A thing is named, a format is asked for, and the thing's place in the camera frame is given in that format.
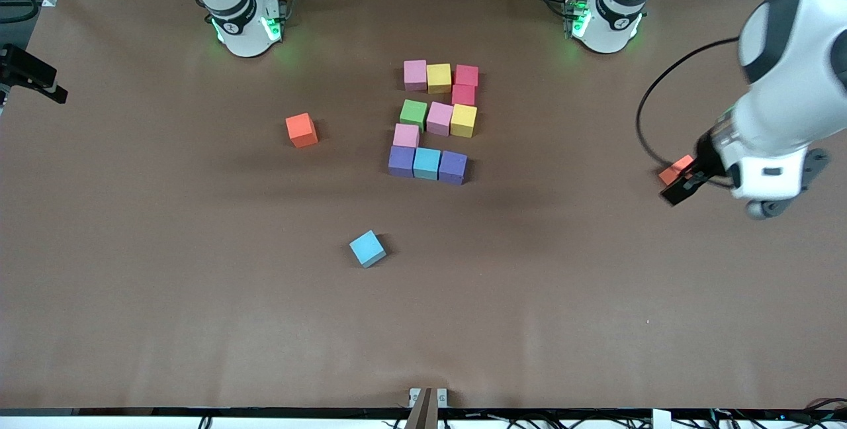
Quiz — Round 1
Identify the orange foam cube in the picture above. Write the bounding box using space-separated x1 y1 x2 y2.
659 154 695 186
285 113 319 148

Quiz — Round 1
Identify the grey metal table bracket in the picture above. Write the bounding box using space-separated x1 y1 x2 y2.
408 387 449 410

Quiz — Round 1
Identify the brown paper table cover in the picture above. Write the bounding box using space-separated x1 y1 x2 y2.
0 0 847 411

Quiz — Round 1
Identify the brown wooden strip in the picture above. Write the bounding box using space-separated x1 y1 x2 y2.
404 387 439 429

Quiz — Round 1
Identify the pink foam cube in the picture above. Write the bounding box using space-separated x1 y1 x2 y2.
393 123 421 149
404 60 428 92
426 101 455 137

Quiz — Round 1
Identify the blue foam cube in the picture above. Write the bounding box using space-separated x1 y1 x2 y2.
349 230 388 269
413 148 442 181

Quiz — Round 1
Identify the purple foam cube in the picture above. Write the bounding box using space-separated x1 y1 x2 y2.
388 146 416 179
439 150 468 186

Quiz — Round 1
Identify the yellow foam cube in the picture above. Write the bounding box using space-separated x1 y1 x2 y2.
426 63 453 95
450 104 478 138

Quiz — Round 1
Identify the green foam cube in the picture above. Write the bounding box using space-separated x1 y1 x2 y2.
400 99 429 132

